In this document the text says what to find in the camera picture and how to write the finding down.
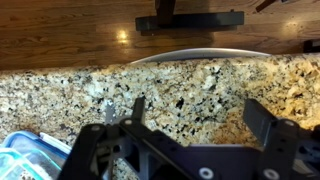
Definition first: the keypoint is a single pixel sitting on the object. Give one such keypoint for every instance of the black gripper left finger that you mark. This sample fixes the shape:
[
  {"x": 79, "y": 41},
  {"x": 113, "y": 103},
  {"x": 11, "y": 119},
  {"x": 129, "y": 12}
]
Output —
[{"x": 139, "y": 108}]

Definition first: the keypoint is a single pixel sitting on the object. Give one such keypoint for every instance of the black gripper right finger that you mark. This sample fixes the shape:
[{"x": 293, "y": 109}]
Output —
[{"x": 258, "y": 118}]

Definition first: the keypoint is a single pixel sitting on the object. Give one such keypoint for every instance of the dark furniture foot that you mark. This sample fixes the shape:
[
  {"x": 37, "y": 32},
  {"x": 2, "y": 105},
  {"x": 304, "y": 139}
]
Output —
[{"x": 312, "y": 45}]

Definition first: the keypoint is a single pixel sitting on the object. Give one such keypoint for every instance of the black stand with base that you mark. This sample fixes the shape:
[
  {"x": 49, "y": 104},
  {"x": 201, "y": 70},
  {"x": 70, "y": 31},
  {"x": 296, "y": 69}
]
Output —
[{"x": 190, "y": 20}]

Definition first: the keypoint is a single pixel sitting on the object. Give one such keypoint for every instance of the blue rimmed container lid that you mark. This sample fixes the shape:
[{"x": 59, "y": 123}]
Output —
[{"x": 40, "y": 141}]

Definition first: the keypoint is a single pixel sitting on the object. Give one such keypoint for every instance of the dark wooden furniture leg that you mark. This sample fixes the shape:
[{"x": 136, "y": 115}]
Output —
[{"x": 265, "y": 5}]

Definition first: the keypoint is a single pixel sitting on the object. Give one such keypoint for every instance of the clear plastic food container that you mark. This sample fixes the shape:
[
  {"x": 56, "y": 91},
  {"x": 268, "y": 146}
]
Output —
[{"x": 15, "y": 166}]

